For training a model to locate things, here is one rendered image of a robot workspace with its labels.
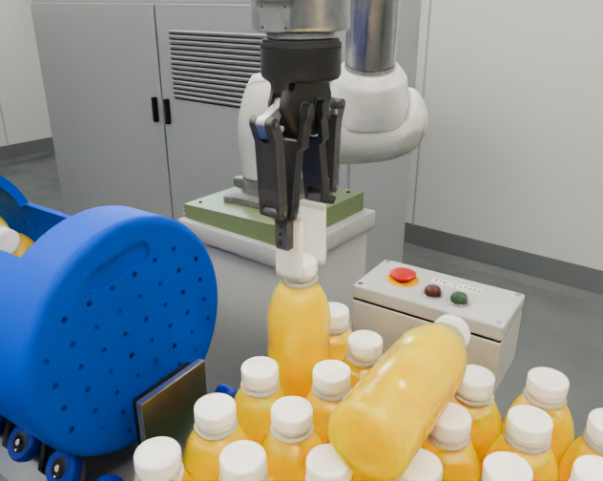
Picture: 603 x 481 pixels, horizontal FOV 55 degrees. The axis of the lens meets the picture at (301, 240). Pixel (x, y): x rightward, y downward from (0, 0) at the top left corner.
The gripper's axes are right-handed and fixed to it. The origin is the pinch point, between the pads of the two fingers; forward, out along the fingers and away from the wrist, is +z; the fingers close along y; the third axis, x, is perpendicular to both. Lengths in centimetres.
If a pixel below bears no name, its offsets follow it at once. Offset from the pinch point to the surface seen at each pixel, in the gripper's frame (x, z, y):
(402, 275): 3.8, 10.8, -18.6
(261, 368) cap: 0.1, 11.6, 7.5
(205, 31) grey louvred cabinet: -148, -9, -150
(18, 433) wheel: -27.5, 24.4, 19.6
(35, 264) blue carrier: -20.2, 1.0, 17.6
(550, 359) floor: 4, 123, -190
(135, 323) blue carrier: -16.4, 10.6, 9.4
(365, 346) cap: 7.1, 11.6, -1.9
